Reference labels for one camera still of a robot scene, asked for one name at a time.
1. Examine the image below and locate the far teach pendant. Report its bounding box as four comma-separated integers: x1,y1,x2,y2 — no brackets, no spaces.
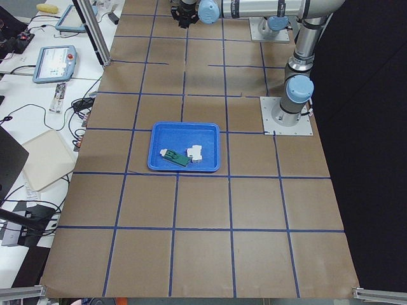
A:
55,4,86,33

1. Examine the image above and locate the white circuit breaker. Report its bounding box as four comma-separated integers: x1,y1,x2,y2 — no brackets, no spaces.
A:
186,145,203,163

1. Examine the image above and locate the green circuit board module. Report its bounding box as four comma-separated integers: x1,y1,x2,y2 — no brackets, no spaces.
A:
160,149,190,167

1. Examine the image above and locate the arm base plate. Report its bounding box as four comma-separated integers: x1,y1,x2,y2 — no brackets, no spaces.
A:
260,97,314,136
249,16,290,43

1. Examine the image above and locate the near teach pendant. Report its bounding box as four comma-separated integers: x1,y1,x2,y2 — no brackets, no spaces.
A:
32,45,77,84

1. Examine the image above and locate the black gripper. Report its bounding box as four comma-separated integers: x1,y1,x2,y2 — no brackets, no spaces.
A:
170,4,199,29

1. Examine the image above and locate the beige plastic tray lid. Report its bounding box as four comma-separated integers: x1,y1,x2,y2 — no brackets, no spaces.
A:
22,130,76,191

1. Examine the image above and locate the blue plastic tray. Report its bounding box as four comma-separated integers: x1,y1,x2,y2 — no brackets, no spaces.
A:
147,121,221,172

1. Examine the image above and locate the teach pendant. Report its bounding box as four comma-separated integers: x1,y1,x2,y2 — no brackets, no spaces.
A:
55,4,86,33
32,45,77,84

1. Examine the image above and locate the aluminium frame post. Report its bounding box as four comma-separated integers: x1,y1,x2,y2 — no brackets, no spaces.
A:
72,0,111,67

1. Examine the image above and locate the black monitor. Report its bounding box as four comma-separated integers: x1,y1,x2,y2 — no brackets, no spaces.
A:
0,127,29,200

